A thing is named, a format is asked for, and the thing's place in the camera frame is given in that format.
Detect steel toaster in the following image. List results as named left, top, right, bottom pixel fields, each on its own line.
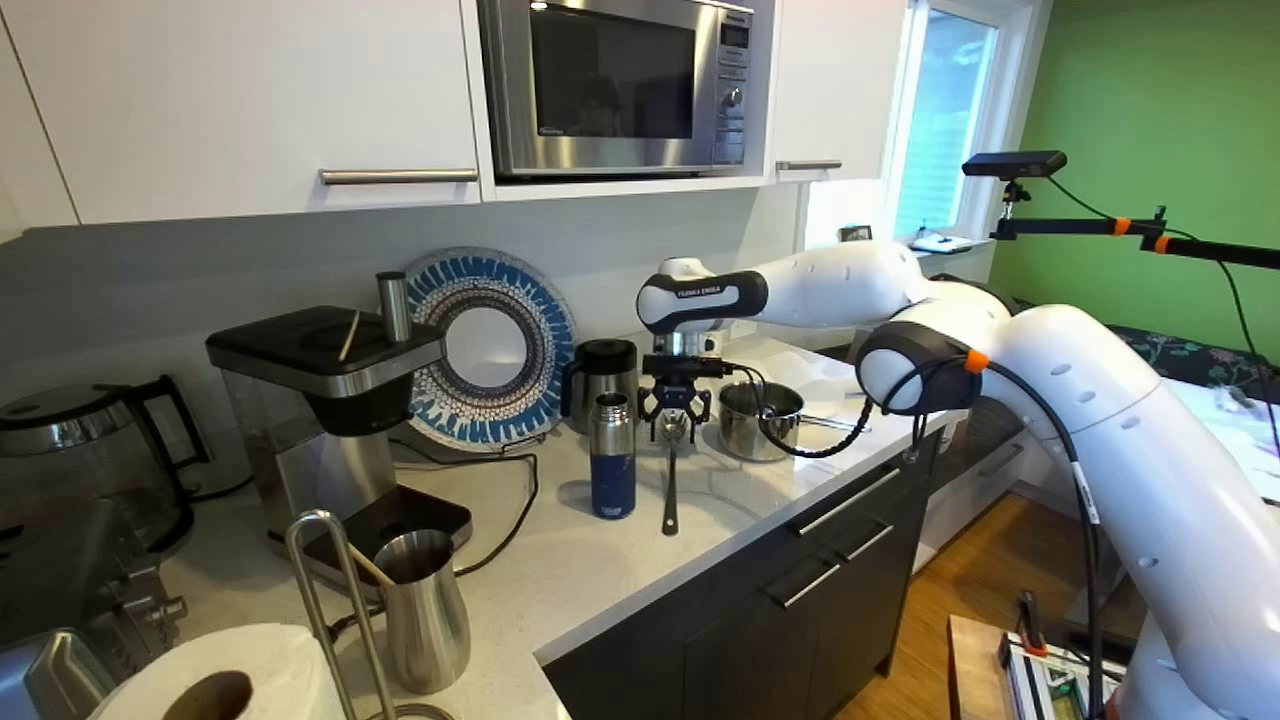
left=0, top=503, right=188, bottom=720

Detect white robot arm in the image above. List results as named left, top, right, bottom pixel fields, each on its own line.
left=638, top=239, right=1280, bottom=720

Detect white upper cabinet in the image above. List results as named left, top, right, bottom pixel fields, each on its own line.
left=6, top=0, right=481, bottom=223

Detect bottom drawer steel handle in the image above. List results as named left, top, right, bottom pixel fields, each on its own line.
left=781, top=561, right=844, bottom=614

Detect blue steel travel bottle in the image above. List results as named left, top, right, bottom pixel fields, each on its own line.
left=587, top=398, right=638, bottom=522

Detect steel milk pitcher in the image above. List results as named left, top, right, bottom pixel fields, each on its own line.
left=375, top=528, right=472, bottom=697

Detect built-in steel microwave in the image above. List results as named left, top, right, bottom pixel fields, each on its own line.
left=477, top=0, right=767, bottom=185

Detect upper drawer steel handle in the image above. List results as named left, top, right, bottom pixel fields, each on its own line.
left=797, top=468, right=901, bottom=536

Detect black camera on stand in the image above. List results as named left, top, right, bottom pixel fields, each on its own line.
left=961, top=151, right=1070, bottom=181

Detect paper towel roll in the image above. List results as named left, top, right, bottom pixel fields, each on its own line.
left=93, top=625, right=349, bottom=720

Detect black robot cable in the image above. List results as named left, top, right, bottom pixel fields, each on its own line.
left=737, top=357, right=1114, bottom=720

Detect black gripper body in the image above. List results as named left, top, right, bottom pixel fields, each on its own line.
left=642, top=354, right=728, bottom=419

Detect blue patterned decorative plate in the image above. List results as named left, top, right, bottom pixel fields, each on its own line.
left=406, top=248, right=576, bottom=453

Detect steel canister black lid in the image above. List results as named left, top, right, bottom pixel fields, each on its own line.
left=564, top=341, right=638, bottom=432

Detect drawer steel handle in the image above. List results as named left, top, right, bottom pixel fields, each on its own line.
left=781, top=561, right=844, bottom=614
left=844, top=523, right=895, bottom=563
left=797, top=468, right=901, bottom=536

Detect stainless steel saucepan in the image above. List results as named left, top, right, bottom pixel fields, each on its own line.
left=715, top=384, right=803, bottom=463

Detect lower drawer steel handle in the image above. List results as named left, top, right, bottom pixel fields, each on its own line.
left=844, top=523, right=895, bottom=563

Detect dark lower cabinet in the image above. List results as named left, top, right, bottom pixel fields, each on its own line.
left=543, top=436, right=942, bottom=720

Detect steel coffee maker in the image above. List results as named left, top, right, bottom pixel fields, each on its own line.
left=206, top=272, right=472, bottom=557

